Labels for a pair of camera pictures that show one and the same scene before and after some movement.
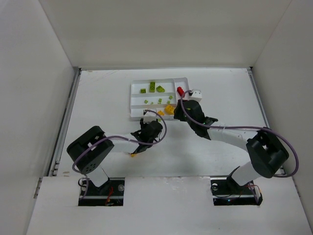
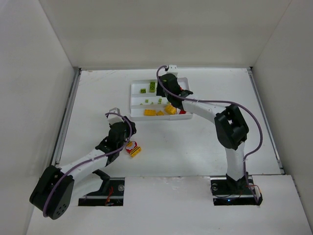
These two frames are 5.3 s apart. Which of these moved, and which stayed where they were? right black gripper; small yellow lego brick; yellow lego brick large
Moved: right black gripper
Stayed: yellow lego brick large; small yellow lego brick
